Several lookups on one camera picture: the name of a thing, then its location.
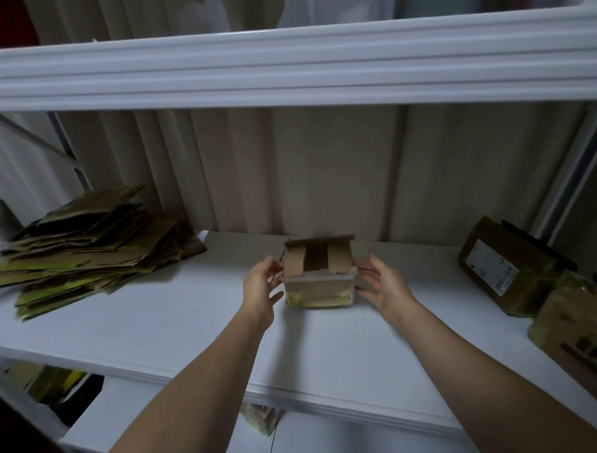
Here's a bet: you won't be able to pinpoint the person's right hand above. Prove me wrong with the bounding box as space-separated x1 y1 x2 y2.
356 251 421 328

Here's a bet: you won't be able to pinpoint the person's left hand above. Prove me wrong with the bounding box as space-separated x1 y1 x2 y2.
240 256 285 332

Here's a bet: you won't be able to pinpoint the small cardboard box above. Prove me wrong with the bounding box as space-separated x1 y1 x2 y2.
280 235 359 309

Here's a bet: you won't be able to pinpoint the person's left forearm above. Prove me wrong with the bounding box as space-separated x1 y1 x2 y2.
109 310 274 453

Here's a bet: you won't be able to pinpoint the person's right forearm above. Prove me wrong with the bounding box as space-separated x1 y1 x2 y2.
386 301 597 453

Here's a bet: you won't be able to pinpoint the green packet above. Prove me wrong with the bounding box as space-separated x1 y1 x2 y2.
239 403 281 437

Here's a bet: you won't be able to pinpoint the beige curtain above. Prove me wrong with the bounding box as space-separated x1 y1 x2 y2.
0 0 597 248

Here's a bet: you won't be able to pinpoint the cardboard box with white label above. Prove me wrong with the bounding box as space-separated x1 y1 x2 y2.
457 216 579 318

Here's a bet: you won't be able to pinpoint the pile of flattened cardboard boxes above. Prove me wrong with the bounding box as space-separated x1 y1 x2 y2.
0 185 208 323

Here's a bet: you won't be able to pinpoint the crumpled cardboard box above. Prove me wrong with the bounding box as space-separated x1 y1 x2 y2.
527 271 597 397

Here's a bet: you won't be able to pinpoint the white metal shelf rack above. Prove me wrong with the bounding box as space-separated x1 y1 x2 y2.
0 6 597 453

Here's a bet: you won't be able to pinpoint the yellow-green packets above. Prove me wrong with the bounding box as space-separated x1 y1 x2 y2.
2 362 91 411

